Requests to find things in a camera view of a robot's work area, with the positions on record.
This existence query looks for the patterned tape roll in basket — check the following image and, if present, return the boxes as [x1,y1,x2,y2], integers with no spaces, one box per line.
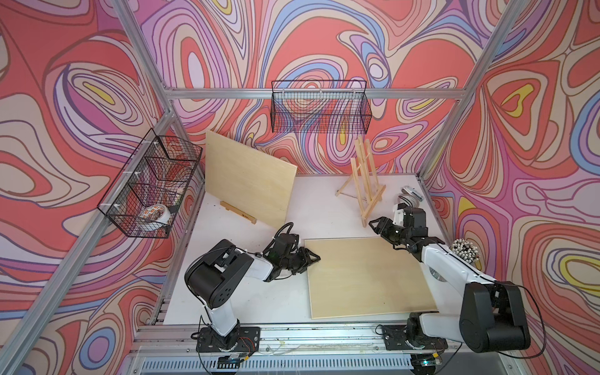
[139,204,171,232]

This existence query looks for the small silver metal object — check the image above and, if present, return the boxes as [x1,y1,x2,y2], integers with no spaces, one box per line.
[402,185,424,202]

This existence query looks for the back black wire basket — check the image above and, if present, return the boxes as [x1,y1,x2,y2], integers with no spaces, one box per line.
[270,78,372,135]

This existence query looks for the clear packing tape roll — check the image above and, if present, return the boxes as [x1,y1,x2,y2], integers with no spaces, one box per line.
[398,194,420,208]

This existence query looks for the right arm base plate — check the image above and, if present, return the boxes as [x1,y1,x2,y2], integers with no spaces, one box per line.
[374,324,448,353]

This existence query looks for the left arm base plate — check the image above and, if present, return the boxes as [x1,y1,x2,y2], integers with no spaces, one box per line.
[191,326,261,353]

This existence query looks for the green circuit board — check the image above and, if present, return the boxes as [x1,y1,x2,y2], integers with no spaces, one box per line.
[217,356,245,369]

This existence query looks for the plywood board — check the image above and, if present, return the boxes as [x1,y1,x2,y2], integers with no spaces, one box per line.
[206,131,297,228]
[305,237,438,319]

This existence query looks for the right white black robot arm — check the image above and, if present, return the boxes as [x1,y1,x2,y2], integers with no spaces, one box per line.
[369,206,531,353]

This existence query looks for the cup of pencils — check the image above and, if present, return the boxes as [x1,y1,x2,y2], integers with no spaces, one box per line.
[450,238,480,268]

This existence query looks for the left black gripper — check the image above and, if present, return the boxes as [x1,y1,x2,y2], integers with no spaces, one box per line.
[278,247,321,276]

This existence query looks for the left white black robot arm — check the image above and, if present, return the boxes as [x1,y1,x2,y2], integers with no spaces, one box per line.
[184,222,321,340]

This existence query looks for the wooden easel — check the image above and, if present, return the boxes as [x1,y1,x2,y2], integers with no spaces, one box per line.
[220,201,257,224]
[335,135,386,228]

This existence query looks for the aluminium mounting rail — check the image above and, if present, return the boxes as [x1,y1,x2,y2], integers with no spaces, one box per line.
[119,321,526,374]

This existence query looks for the left black wire basket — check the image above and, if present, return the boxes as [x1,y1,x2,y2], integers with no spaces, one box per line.
[97,130,203,238]

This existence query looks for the black wire basket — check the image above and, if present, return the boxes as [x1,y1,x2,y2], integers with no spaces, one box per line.
[97,130,203,238]
[270,78,372,135]

